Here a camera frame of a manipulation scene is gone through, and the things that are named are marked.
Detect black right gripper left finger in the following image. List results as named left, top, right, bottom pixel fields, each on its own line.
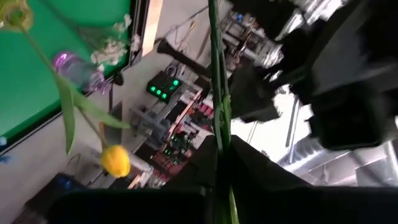
left=43, top=136, right=219, bottom=224

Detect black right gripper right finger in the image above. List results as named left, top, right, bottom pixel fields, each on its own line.
left=229, top=135, right=398, bottom=224

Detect yellow artificial tulip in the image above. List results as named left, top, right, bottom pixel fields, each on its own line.
left=18, top=24, right=131, bottom=179

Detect purple ribbed glass vase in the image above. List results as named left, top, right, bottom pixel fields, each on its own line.
left=51, top=51, right=113, bottom=96

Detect black device green lights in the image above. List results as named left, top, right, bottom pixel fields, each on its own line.
left=146, top=70, right=183, bottom=104

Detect green table mat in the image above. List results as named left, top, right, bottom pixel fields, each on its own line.
left=0, top=0, right=133, bottom=141

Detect silver ventilation duct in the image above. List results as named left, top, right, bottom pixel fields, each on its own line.
left=276, top=138, right=398, bottom=187

